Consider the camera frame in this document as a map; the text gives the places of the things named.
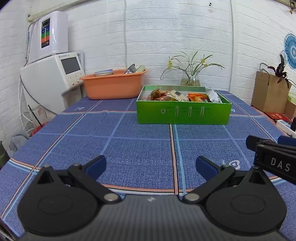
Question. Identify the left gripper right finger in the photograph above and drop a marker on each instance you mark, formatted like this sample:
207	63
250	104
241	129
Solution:
215	176

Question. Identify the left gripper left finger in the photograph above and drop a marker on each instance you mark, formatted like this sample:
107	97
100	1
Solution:
85	176

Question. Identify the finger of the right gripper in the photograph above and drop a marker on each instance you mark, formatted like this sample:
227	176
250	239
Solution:
285	140

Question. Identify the sandwich cake packet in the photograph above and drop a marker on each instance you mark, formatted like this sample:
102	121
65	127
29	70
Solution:
177	96

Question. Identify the red box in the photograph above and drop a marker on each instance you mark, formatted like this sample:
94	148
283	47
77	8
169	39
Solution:
277	116

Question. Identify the brown paper bag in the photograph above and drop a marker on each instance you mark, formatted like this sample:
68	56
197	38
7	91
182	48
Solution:
270	92

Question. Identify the blue plaid tablecloth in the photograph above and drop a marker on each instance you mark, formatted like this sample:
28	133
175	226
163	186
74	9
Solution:
141	159

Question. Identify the dark purple plant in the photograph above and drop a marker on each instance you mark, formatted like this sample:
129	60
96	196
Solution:
281	73

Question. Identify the white crumpled snack bag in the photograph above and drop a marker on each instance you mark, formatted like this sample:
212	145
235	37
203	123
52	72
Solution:
212	95

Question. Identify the orange snack packet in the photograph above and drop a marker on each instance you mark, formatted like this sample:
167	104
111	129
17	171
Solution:
198	97

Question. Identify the green snack box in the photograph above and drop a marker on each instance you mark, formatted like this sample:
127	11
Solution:
181	112

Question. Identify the orange plastic basin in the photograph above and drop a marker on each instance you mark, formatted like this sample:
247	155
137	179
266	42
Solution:
118	85

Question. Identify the brown cookie packet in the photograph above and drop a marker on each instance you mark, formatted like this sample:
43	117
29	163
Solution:
154	95

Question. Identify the glass vase with plant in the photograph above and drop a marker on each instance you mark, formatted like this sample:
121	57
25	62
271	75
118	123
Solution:
189	66

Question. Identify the white machine with screen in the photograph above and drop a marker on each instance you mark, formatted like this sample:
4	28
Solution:
53	83

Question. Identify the blue rimmed bowl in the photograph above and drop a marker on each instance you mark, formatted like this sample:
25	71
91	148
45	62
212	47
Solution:
104	72

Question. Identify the green plate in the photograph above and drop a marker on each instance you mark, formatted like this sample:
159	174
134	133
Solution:
140	69

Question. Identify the white water purifier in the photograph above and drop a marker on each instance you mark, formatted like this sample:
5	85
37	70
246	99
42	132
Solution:
49	36

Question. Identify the blue round wall decoration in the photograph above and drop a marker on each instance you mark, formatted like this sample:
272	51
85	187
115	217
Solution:
290	50

